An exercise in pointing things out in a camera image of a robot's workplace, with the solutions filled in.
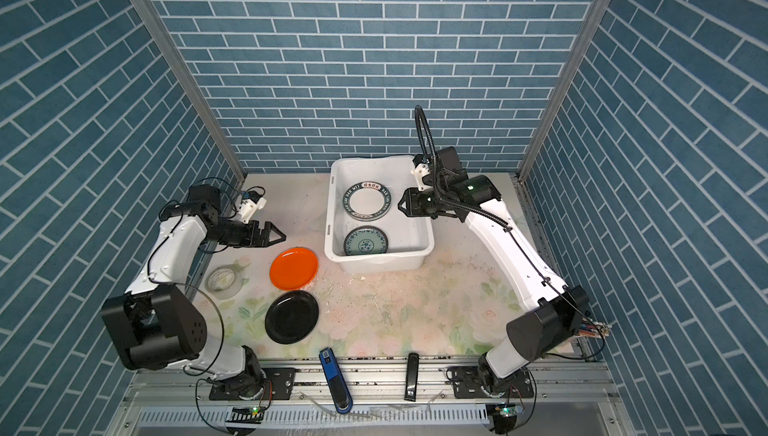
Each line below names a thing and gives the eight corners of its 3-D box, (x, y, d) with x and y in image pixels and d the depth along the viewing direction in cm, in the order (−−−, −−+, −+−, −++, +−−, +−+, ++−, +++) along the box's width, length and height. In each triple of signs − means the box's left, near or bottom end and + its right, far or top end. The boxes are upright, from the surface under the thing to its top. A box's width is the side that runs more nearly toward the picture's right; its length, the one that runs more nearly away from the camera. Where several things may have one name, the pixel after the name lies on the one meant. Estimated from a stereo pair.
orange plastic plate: (267, 289, 92) (264, 285, 90) (278, 251, 101) (276, 247, 99) (314, 289, 92) (312, 286, 90) (321, 251, 101) (320, 247, 99)
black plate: (262, 343, 82) (258, 341, 80) (275, 293, 91) (273, 290, 89) (313, 344, 82) (311, 341, 80) (321, 293, 91) (320, 290, 89)
